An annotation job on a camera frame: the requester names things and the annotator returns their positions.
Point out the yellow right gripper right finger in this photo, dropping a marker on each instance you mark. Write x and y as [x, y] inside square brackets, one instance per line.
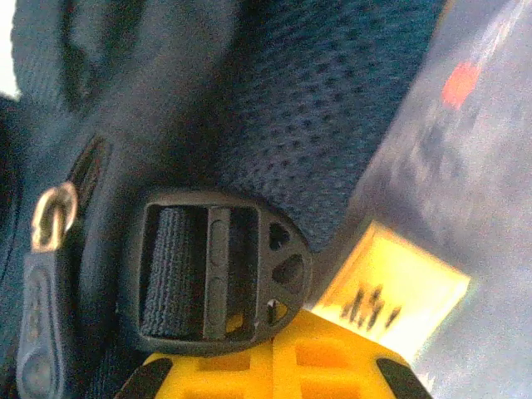
[332, 365]

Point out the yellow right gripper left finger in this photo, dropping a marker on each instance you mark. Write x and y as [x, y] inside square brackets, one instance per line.
[224, 378]

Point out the blue book with white label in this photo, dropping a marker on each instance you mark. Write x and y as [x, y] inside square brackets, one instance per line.
[478, 208]

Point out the navy blue backpack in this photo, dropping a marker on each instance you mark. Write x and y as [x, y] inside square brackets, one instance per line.
[249, 124]

